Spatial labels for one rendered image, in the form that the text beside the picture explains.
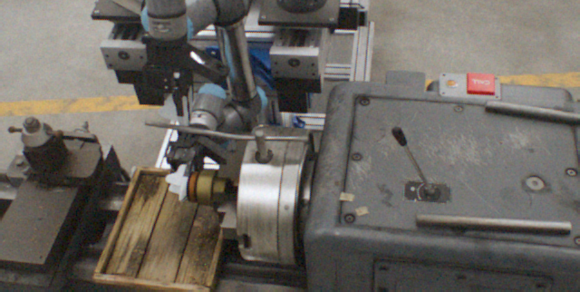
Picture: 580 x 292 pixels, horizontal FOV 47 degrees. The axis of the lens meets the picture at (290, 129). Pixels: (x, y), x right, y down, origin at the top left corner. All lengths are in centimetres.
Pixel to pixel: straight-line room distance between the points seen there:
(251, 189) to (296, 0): 66
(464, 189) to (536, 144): 20
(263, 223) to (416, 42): 232
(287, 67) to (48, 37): 234
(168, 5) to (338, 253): 57
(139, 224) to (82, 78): 193
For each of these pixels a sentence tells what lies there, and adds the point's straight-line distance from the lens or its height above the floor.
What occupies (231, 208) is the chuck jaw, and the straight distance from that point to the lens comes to 152.
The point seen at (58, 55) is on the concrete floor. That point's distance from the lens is 387.
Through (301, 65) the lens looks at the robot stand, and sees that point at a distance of 187.
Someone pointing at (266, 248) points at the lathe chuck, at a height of 109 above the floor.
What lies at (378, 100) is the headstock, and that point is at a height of 126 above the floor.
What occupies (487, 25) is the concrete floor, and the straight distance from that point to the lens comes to 376.
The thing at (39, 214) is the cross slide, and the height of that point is 97.
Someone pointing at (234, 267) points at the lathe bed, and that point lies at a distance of 173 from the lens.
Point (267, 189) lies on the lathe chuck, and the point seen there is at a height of 121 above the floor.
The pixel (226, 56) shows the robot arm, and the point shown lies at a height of 119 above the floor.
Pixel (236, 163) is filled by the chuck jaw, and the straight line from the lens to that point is 156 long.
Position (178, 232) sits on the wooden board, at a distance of 179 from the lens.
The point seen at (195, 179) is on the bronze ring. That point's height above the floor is 111.
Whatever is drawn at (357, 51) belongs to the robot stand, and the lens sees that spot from 322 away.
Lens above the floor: 233
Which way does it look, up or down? 48 degrees down
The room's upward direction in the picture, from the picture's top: 6 degrees counter-clockwise
